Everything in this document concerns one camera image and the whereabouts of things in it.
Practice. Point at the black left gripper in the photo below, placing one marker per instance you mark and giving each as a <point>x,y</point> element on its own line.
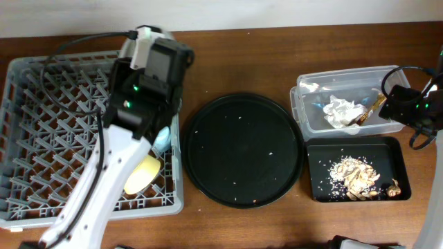
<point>178,56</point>

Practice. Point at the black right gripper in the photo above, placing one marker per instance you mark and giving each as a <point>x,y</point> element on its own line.
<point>394,104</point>

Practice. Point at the gold foil wrapper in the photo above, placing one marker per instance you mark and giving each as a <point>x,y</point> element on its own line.
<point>381,98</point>

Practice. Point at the blue plastic cup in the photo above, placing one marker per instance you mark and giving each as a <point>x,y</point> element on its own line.
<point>163,141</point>

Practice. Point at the yellow plastic bowl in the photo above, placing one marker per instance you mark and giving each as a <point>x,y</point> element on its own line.
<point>143,175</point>

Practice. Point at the food scraps pile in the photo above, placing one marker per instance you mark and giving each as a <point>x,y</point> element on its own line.
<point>353,178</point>

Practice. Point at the light grey plate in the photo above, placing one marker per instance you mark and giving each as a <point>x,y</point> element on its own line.
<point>127,49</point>

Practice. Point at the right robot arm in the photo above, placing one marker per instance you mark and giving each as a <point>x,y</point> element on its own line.
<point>431,233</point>

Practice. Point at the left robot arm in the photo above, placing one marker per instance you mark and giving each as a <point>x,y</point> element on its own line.
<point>143,100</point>

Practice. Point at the grey plastic dishwasher rack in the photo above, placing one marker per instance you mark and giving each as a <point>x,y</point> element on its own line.
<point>44,149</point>

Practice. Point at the black rectangular tray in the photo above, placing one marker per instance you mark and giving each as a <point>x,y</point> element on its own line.
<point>382,153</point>

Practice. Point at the crumpled white paper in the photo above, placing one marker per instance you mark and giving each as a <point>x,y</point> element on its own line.
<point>340,113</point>

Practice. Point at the clear plastic bin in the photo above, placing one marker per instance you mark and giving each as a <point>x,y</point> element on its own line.
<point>358,85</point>

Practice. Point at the small brown food scrap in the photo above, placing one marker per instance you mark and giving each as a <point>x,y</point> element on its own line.
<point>394,189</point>

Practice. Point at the round black tray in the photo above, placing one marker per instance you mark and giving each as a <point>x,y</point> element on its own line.
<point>242,150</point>

